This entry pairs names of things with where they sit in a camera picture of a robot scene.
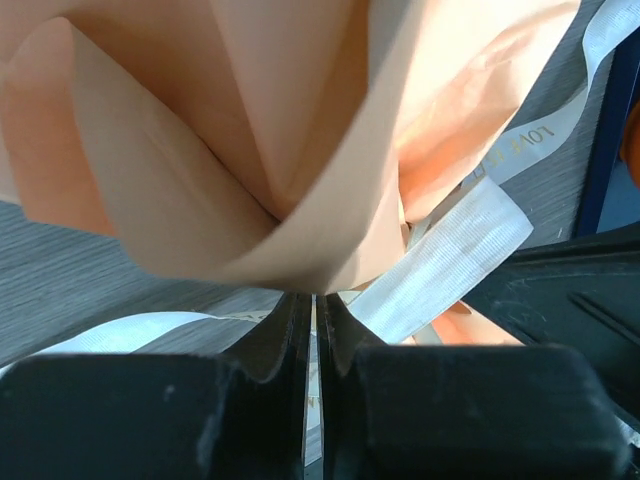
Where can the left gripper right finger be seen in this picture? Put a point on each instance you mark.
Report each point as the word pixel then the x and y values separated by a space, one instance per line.
pixel 459 412

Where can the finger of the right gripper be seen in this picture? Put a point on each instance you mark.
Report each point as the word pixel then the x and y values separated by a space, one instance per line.
pixel 582 293

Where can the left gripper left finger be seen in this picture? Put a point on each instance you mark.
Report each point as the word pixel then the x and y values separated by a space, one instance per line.
pixel 239 414

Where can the cream ribbon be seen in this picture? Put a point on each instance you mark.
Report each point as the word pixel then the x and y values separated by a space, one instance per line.
pixel 450 250

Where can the orange beige wrapping paper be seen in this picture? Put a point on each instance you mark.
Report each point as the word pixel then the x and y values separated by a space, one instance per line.
pixel 250 150

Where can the dark blue mat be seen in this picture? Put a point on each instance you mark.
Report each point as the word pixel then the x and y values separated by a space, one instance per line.
pixel 610 198

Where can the left white bowl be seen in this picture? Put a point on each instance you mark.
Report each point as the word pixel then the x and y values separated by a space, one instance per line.
pixel 630 145

